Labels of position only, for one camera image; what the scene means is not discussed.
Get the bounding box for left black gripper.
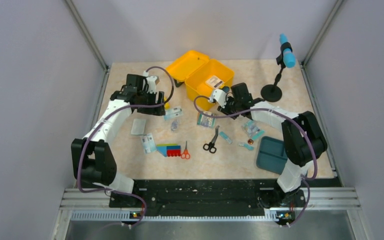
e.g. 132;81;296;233
136;88;165;116

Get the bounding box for clear bag teal items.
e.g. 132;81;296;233
242;120;265;141

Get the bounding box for white blue gauze packet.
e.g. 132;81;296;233
205;75;225;90

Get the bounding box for clear bag of masks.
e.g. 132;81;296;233
130;118;147;136

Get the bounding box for green white bandage packet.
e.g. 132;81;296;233
196;111;217;129

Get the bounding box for yellow plastic medicine box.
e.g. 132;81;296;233
166;50;235;101

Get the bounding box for small clear vial bag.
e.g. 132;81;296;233
170;119;179;132

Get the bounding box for teal divided tray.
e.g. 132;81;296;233
256;136;288;175

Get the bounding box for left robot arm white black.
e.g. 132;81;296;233
71;72;165;207

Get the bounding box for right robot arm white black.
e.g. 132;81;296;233
211;83;328;206

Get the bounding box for blue microphone on stand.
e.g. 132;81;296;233
260;33;296;103

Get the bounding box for light blue plaster strip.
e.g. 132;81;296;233
219;131;233;144

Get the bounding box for white blue wipe sachets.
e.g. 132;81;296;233
140;133;157;154

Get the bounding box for colourful stacked card pack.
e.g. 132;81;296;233
156;144;182;157

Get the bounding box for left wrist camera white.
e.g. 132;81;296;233
142;71;160;94

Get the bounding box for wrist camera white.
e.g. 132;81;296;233
208;89;227;108
142;71;160;94

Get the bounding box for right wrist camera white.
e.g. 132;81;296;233
208;89;227;108

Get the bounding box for black handled scissors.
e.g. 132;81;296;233
202;125;220;154

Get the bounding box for orange handled scissors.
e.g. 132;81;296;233
180;141;191;160

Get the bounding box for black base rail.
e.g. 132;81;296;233
109;179;305;217

